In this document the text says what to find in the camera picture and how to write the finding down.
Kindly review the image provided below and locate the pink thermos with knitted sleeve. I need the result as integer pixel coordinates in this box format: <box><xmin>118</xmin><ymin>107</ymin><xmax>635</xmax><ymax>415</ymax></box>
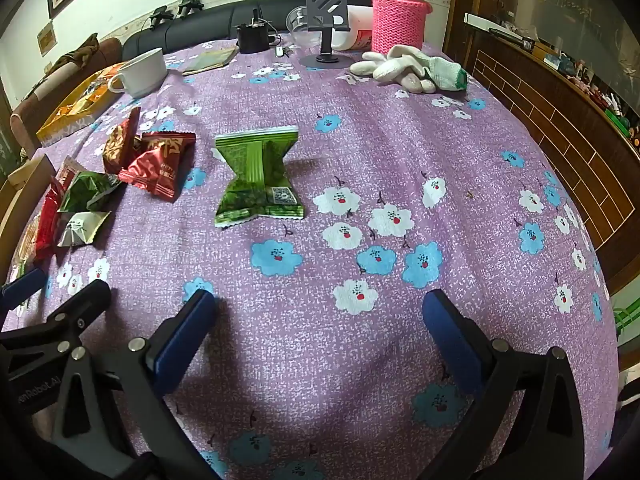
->
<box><xmin>369</xmin><ymin>0</ymin><xmax>432</xmax><ymax>56</ymax></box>

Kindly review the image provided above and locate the large green snack packet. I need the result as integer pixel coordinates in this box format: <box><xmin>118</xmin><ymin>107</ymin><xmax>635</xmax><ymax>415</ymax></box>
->
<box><xmin>214</xmin><ymin>125</ymin><xmax>305</xmax><ymax>227</ymax></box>

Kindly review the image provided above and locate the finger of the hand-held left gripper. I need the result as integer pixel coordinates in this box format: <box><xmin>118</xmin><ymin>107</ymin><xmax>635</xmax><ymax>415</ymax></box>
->
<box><xmin>0</xmin><ymin>279</ymin><xmax>112</xmax><ymax>362</ymax></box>
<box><xmin>0</xmin><ymin>267</ymin><xmax>47</xmax><ymax>312</ymax></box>

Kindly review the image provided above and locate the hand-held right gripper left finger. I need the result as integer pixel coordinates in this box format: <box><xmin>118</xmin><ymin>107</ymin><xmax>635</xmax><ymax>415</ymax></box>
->
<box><xmin>50</xmin><ymin>289</ymin><xmax>232</xmax><ymax>480</ymax></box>

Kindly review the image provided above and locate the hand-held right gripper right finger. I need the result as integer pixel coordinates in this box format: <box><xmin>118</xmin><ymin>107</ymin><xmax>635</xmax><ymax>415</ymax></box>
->
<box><xmin>422</xmin><ymin>289</ymin><xmax>586</xmax><ymax>480</ymax></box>

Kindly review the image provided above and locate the white plastic container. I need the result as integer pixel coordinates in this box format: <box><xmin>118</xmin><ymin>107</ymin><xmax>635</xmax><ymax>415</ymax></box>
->
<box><xmin>330</xmin><ymin>5</ymin><xmax>376</xmax><ymax>52</ymax></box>

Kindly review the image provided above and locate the brown chair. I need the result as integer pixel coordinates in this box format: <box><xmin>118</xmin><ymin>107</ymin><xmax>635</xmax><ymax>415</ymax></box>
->
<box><xmin>10</xmin><ymin>37</ymin><xmax>123</xmax><ymax>158</ymax></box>

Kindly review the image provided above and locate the black cup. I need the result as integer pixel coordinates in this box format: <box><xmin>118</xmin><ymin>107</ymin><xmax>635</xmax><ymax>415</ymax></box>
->
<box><xmin>236</xmin><ymin>8</ymin><xmax>277</xmax><ymax>54</ymax></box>

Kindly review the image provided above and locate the white green snack packet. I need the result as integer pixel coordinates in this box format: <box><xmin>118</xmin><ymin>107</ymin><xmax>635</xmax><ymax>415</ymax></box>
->
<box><xmin>56</xmin><ymin>210</ymin><xmax>112</xmax><ymax>248</ymax></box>

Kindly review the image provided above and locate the small green snack packet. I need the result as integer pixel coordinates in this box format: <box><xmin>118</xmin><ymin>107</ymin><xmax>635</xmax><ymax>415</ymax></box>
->
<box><xmin>57</xmin><ymin>170</ymin><xmax>127</xmax><ymax>213</ymax></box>

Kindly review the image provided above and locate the purple floral tablecloth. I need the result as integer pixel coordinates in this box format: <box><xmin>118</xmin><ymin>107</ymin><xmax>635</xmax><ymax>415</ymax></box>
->
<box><xmin>10</xmin><ymin>37</ymin><xmax>618</xmax><ymax>480</ymax></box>

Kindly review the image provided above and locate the green plastic object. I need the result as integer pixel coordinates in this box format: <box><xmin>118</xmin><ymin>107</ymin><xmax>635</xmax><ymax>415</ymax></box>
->
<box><xmin>612</xmin><ymin>305</ymin><xmax>640</xmax><ymax>336</ymax></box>

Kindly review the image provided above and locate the yellow snack box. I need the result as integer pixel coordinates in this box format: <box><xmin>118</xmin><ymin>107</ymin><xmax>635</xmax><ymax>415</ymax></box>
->
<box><xmin>36</xmin><ymin>61</ymin><xmax>132</xmax><ymax>148</ymax></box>

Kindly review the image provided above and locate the small wall plate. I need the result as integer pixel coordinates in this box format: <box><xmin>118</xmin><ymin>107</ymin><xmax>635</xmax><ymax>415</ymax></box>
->
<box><xmin>36</xmin><ymin>20</ymin><xmax>57</xmax><ymax>58</ymax></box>

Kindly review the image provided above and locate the dark red snack packet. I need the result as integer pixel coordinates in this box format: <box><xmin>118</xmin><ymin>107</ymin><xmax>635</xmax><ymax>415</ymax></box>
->
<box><xmin>118</xmin><ymin>131</ymin><xmax>197</xmax><ymax>203</ymax></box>
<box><xmin>102</xmin><ymin>106</ymin><xmax>142</xmax><ymax>176</ymax></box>

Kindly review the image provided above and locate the black sofa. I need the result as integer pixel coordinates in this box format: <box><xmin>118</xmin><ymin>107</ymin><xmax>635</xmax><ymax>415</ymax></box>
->
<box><xmin>121</xmin><ymin>0</ymin><xmax>381</xmax><ymax>63</ymax></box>

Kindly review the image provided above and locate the red white sachet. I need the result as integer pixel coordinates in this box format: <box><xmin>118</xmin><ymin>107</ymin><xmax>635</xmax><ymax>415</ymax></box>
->
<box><xmin>34</xmin><ymin>156</ymin><xmax>83</xmax><ymax>263</ymax></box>

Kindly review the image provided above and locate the black phone stand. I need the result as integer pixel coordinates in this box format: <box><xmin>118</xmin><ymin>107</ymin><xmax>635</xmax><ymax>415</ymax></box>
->
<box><xmin>299</xmin><ymin>0</ymin><xmax>353</xmax><ymax>67</ymax></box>

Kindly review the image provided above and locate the wooden cabinet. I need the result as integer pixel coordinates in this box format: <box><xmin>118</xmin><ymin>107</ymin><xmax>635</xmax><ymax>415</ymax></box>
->
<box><xmin>445</xmin><ymin>0</ymin><xmax>640</xmax><ymax>301</ymax></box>

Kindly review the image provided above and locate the white cup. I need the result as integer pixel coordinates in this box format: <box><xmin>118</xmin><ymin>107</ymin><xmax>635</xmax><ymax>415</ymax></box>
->
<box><xmin>107</xmin><ymin>47</ymin><xmax>169</xmax><ymax>98</ymax></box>

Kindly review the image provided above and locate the green booklet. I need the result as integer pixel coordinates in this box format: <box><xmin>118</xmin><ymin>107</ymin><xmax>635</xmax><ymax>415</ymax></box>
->
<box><xmin>181</xmin><ymin>46</ymin><xmax>240</xmax><ymax>77</ymax></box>

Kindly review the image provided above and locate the olive cloth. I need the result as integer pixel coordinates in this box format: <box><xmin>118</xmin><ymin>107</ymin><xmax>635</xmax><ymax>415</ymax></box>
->
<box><xmin>50</xmin><ymin>32</ymin><xmax>101</xmax><ymax>73</ymax></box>

